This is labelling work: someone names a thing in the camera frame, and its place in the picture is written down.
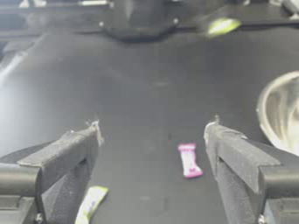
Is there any magenta candy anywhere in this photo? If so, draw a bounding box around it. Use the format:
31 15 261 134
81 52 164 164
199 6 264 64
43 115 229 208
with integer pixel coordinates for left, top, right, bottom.
177 143 204 179

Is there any lime green candy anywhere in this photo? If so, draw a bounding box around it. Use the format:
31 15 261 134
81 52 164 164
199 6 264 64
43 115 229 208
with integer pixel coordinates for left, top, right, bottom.
205 17 243 38

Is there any white candy with green end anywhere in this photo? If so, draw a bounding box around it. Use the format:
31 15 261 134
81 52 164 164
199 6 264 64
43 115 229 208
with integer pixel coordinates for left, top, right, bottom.
73 185 109 224

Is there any steel bowl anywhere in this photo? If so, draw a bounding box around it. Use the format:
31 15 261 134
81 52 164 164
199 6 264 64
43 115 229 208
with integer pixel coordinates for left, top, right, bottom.
256 70 299 157

